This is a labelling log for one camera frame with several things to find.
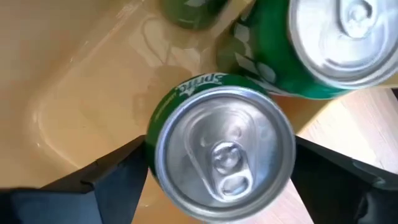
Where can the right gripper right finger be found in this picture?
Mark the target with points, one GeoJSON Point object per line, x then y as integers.
{"type": "Point", "coordinates": [335, 193]}

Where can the yellow plastic bin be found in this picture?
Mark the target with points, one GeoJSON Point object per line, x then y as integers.
{"type": "Point", "coordinates": [77, 77]}

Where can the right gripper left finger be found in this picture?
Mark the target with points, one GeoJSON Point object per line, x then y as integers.
{"type": "Point", "coordinates": [115, 186]}

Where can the green Sprite can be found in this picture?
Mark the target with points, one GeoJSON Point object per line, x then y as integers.
{"type": "Point", "coordinates": [280, 62]}
{"type": "Point", "coordinates": [224, 149]}
{"type": "Point", "coordinates": [192, 14]}

